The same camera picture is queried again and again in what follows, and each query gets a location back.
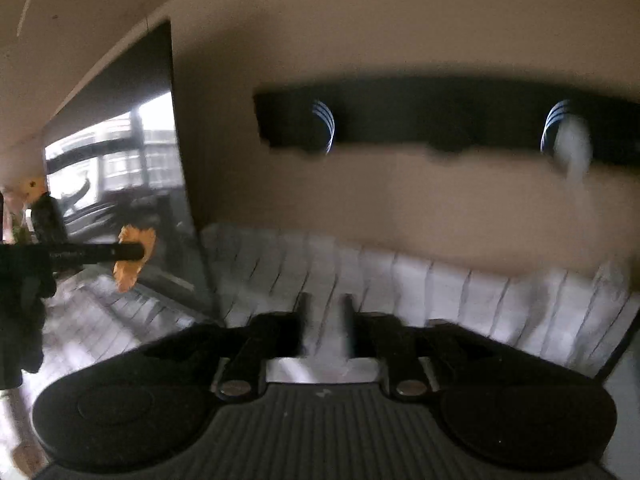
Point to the yellow plush toy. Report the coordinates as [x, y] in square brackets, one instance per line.
[32, 186]

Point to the black monitor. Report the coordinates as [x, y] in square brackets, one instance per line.
[125, 85]

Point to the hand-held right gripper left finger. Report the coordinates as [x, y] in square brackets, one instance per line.
[304, 325]

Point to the white striped round object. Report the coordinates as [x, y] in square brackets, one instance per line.
[325, 120]
[570, 140]

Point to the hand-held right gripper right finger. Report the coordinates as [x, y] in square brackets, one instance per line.
[347, 325]

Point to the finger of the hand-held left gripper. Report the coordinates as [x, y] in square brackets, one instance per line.
[90, 252]

